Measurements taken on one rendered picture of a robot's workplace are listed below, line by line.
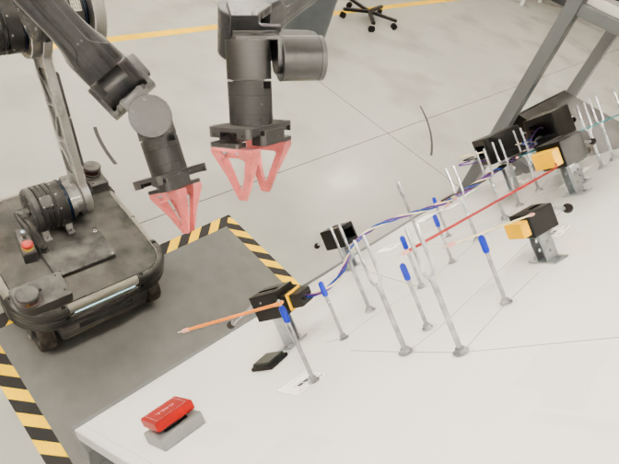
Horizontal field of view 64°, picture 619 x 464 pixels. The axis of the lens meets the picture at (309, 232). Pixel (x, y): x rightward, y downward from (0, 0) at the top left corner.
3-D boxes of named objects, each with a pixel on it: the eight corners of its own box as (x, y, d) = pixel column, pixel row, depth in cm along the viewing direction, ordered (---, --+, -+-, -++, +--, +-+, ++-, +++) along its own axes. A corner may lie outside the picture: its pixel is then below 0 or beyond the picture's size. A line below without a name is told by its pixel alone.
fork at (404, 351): (407, 357, 55) (358, 239, 53) (395, 356, 56) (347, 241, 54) (417, 348, 56) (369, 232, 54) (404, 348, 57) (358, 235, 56)
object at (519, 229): (532, 234, 63) (527, 219, 63) (524, 238, 63) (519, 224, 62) (516, 235, 66) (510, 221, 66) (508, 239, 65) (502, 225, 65)
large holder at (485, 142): (571, 168, 117) (551, 110, 115) (504, 196, 116) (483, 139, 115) (554, 168, 124) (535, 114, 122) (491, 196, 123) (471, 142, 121)
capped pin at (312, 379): (309, 379, 60) (274, 299, 58) (321, 376, 59) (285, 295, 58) (307, 386, 58) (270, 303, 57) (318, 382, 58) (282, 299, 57)
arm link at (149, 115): (132, 54, 76) (88, 92, 75) (125, 37, 64) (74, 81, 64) (188, 115, 79) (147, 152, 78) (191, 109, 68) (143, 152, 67)
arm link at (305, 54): (223, 53, 72) (224, -6, 65) (300, 53, 75) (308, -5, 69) (237, 103, 65) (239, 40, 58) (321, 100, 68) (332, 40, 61)
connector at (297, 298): (288, 301, 75) (284, 289, 75) (314, 297, 73) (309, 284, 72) (278, 310, 73) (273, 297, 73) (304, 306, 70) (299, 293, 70)
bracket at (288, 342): (295, 336, 78) (283, 307, 78) (307, 334, 77) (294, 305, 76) (278, 351, 75) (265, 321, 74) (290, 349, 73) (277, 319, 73)
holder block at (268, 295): (274, 310, 78) (264, 287, 78) (301, 304, 75) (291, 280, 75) (259, 322, 75) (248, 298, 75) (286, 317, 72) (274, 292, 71)
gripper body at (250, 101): (292, 133, 69) (291, 78, 67) (250, 145, 61) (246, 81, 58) (253, 131, 72) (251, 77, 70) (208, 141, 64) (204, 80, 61)
